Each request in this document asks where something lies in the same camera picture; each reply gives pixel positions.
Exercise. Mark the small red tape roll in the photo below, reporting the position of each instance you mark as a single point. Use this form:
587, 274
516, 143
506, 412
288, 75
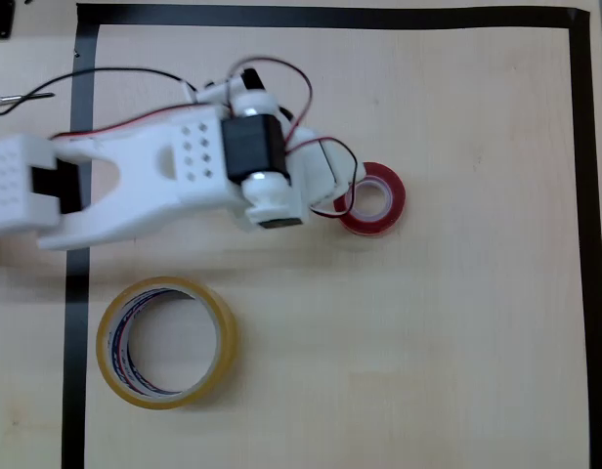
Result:
389, 205

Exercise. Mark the large yellow tape roll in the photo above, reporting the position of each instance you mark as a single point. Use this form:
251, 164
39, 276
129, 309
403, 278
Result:
110, 361

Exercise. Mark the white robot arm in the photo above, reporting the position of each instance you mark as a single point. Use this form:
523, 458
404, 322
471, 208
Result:
135, 185

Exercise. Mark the thin metal screwdriver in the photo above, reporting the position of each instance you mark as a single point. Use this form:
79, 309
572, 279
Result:
17, 98

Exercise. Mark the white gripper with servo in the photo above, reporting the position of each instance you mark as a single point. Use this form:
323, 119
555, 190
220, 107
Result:
341, 168

